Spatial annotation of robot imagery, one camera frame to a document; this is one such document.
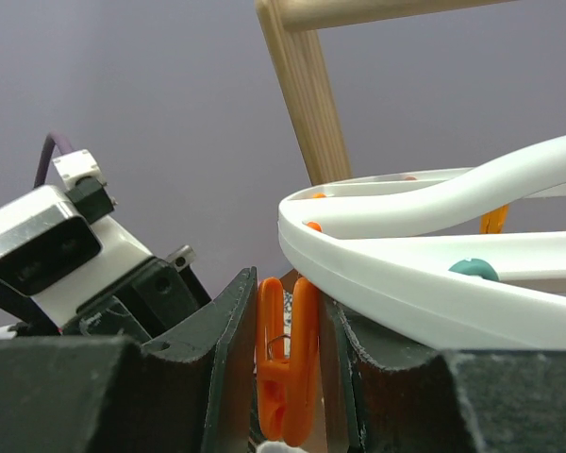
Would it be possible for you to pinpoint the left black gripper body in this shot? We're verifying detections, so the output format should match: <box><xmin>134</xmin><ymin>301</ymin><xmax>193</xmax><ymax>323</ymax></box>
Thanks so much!
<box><xmin>8</xmin><ymin>244</ymin><xmax>213</xmax><ymax>344</ymax></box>

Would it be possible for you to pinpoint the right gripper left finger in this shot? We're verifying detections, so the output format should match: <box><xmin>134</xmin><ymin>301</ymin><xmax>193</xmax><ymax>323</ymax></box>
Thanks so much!
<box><xmin>0</xmin><ymin>268</ymin><xmax>258</xmax><ymax>452</ymax></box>

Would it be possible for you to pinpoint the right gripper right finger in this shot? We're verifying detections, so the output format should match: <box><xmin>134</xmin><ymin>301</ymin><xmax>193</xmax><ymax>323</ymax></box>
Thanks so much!
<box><xmin>319</xmin><ymin>297</ymin><xmax>566</xmax><ymax>452</ymax></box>

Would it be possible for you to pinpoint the wooden hanger rack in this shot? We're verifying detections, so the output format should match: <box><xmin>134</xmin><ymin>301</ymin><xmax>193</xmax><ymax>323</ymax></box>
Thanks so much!
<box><xmin>255</xmin><ymin>0</ymin><xmax>490</xmax><ymax>185</ymax></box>

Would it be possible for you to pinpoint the white round clip hanger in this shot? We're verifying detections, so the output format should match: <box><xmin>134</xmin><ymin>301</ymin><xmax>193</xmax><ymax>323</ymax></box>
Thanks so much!
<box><xmin>254</xmin><ymin>130</ymin><xmax>566</xmax><ymax>447</ymax></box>

